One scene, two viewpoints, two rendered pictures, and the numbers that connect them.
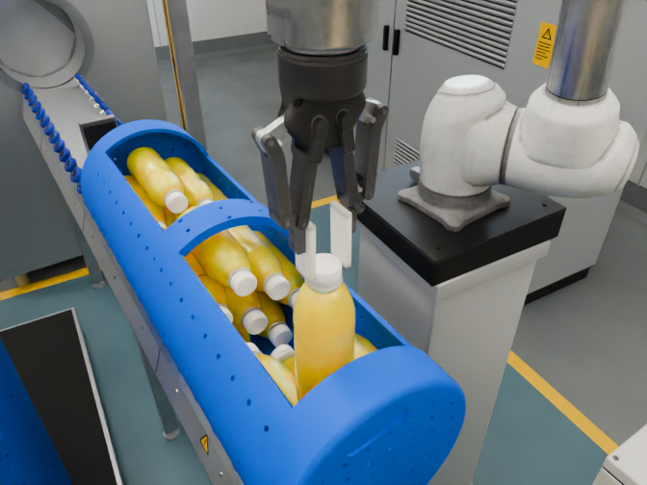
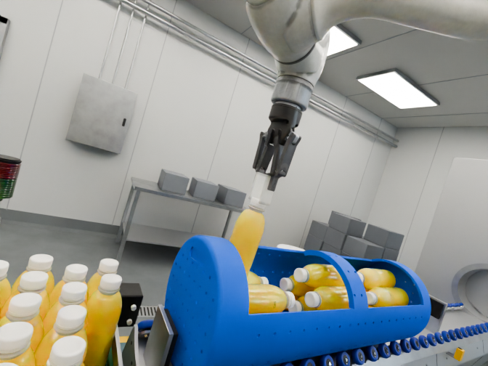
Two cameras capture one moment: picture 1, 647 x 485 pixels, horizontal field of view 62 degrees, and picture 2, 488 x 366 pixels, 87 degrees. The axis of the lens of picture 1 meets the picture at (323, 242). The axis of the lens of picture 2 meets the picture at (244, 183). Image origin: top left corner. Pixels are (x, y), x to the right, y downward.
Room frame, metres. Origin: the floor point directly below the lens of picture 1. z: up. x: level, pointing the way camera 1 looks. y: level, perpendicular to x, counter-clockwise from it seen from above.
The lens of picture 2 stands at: (0.42, -0.62, 1.40)
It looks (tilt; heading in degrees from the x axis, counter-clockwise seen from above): 2 degrees down; 91
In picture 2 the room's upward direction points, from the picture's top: 17 degrees clockwise
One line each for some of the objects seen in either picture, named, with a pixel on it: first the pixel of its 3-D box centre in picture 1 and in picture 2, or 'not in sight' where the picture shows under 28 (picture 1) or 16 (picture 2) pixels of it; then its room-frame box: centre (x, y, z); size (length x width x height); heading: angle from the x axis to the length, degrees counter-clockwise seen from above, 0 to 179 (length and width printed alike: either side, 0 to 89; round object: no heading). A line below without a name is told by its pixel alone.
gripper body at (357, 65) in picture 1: (323, 95); (282, 126); (0.45, 0.00, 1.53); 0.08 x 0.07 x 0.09; 123
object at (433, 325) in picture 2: (103, 144); (429, 312); (1.45, 0.64, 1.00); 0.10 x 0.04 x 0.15; 123
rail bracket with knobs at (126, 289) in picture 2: not in sight; (123, 307); (0.19, 0.06, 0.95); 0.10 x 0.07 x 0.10; 123
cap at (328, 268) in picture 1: (323, 271); (257, 204); (0.45, 0.00, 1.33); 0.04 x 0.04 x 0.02
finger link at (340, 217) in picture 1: (341, 234); (268, 190); (0.47, -0.02, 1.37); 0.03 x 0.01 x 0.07; 33
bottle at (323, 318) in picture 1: (323, 340); (243, 242); (0.45, 0.00, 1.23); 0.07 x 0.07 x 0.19
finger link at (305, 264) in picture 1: (305, 248); (258, 186); (0.44, 0.02, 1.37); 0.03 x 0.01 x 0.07; 33
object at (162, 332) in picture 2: not in sight; (160, 345); (0.34, -0.09, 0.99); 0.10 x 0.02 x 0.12; 123
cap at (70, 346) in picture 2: not in sight; (67, 354); (0.25, -0.29, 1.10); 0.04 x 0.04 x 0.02
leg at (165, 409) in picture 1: (156, 375); not in sight; (1.18, 0.55, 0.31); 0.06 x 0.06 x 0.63; 33
